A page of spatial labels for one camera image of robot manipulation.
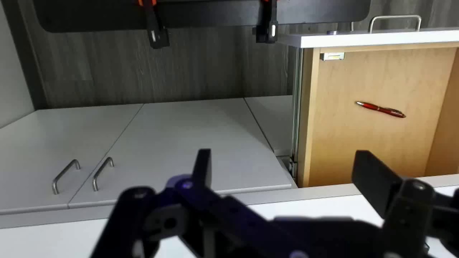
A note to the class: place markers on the white base cabinet door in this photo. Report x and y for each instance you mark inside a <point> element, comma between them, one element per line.
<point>33,148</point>
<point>191,138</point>

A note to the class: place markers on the narrow white cabinet panel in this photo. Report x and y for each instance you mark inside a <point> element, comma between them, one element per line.
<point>273,120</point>

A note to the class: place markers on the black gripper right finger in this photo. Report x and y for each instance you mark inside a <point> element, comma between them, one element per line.
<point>416,216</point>

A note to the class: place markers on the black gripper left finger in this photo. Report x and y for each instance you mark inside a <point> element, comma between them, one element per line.
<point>158,220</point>

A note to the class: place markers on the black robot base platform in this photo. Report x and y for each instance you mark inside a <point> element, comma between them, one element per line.
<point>206,14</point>

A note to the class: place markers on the red pen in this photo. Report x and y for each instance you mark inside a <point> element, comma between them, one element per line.
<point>381,110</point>

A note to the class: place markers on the open wooden drawer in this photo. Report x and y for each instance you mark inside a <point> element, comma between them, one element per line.
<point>373,144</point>

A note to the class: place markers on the small white drawer label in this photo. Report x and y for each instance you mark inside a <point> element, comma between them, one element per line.
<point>332,57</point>

